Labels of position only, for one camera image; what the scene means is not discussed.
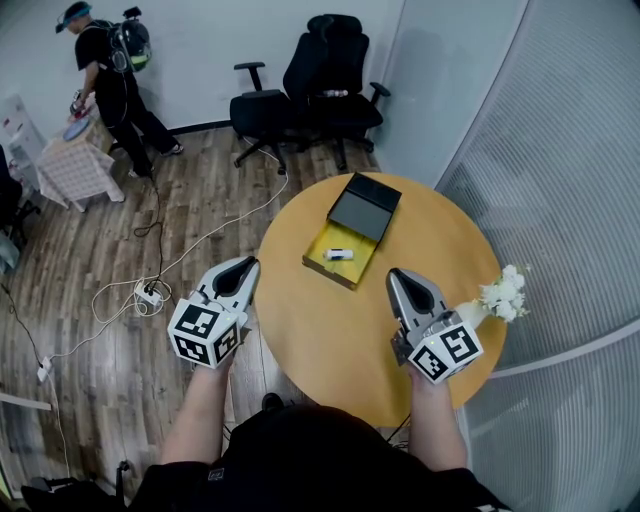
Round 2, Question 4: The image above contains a table with checkered cloth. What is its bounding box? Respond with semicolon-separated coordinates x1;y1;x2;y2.
35;106;127;214

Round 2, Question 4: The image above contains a person's black shirt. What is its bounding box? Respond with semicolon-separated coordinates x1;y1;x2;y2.
141;403;512;512

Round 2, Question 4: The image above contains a person's right forearm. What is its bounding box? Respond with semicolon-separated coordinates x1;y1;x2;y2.
406;372;470;474

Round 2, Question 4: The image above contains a desk with green top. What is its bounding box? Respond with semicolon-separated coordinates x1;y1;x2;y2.
0;391;53;412

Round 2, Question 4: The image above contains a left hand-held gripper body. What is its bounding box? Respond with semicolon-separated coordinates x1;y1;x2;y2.
166;291;252;371

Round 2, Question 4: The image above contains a black low-back office chair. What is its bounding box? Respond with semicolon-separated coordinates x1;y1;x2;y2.
228;60;302;177

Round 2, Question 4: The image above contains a long black floor cable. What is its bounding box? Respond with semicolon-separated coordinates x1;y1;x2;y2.
133;171;174;302

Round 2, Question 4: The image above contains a long white floor cable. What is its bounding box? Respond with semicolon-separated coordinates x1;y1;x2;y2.
46;148;292;477

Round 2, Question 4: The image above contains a white water dispenser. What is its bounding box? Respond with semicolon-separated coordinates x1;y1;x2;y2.
0;93;49;192

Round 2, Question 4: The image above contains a blue plate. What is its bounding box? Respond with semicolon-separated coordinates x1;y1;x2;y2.
61;116;93;142

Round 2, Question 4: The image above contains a red object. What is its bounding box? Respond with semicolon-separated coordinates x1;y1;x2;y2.
66;89;97;124

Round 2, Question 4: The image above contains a person's left forearm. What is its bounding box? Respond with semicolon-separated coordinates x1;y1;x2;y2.
159;361;237;467

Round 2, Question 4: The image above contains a white round vase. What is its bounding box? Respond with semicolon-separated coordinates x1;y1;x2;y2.
452;299;494;334

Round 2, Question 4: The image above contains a black office chair with headrest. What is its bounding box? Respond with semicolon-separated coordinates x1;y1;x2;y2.
281;13;393;173

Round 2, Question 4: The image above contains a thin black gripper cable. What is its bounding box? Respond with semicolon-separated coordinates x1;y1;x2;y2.
382;412;412;449

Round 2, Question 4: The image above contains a white flower bouquet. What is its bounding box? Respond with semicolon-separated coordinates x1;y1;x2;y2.
478;263;533;324

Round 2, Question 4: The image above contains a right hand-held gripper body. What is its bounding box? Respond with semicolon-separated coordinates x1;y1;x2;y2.
390;309;486;386

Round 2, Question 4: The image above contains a black and yellow sliding box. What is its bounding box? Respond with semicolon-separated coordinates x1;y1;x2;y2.
301;171;403;293

